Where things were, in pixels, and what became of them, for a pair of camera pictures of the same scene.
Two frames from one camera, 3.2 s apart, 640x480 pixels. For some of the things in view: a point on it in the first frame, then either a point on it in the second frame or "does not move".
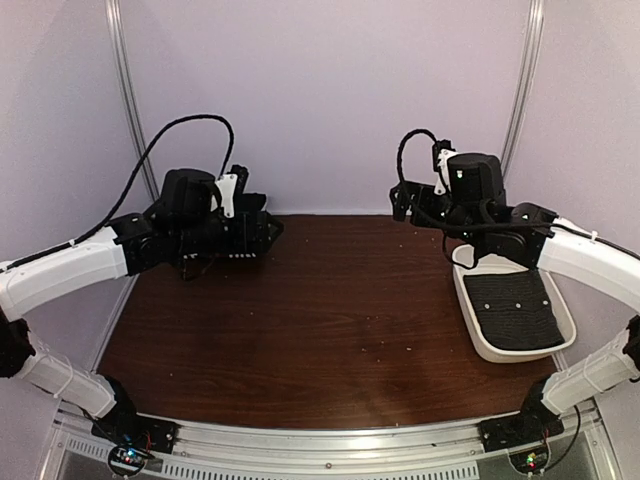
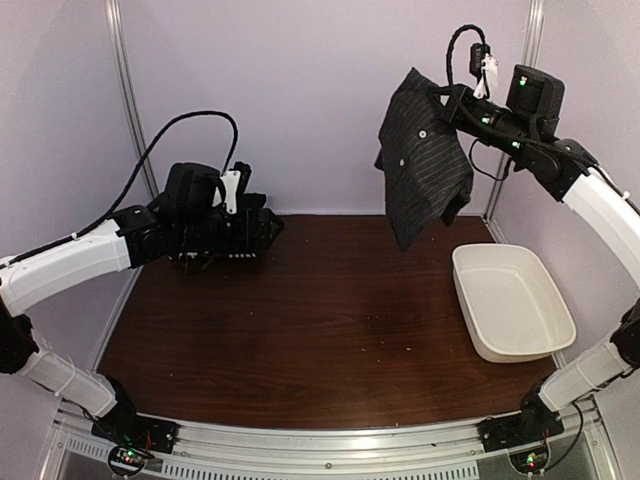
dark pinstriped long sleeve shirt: (513, 310) → (425, 157)
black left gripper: (260, 242) does not move
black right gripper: (420, 216) → (459, 92)
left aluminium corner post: (115, 25) does not move
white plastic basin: (467, 263) does not move
